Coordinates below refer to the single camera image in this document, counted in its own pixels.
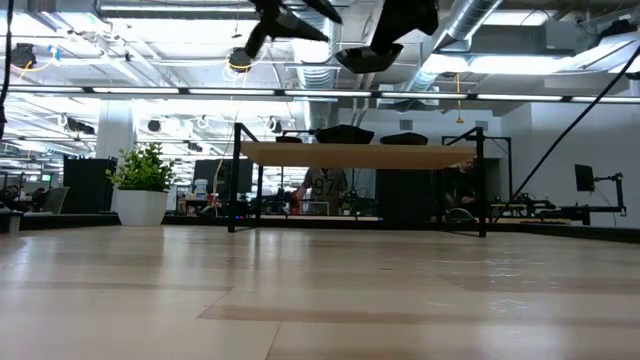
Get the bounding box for background workbench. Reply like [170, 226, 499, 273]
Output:
[489, 192, 629, 226]

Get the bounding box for black aluminium table frame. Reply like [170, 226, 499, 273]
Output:
[0, 209, 640, 245]

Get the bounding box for yellow hanging cord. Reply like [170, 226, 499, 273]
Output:
[453, 73, 464, 125]

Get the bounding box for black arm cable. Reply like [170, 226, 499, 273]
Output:
[492, 44, 640, 224]

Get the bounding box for ceiling light strip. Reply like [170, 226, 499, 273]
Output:
[0, 84, 640, 105]

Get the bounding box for white pillar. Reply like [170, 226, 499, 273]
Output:
[95, 112, 136, 161]

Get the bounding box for wooden shelf black legs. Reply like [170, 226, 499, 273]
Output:
[227, 122, 489, 239]

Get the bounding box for small green potted plant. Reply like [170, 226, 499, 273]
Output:
[104, 142, 177, 227]

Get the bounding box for grey chair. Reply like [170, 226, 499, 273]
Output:
[42, 186, 71, 215]

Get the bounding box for black monitor on arm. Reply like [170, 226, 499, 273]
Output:
[573, 163, 626, 217]

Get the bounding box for silver corrugated ventilation duct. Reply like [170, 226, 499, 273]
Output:
[402, 0, 504, 94]
[287, 0, 341, 131]

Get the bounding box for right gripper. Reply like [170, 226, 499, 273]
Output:
[369, 0, 440, 51]

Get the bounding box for black cabinet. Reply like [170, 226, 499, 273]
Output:
[374, 168, 444, 224]

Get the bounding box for black partition panel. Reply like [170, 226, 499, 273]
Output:
[62, 157, 119, 215]

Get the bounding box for person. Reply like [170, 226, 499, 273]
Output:
[29, 185, 49, 212]
[444, 156, 494, 214]
[292, 167, 350, 217]

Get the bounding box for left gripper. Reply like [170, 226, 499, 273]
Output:
[243, 0, 344, 60]

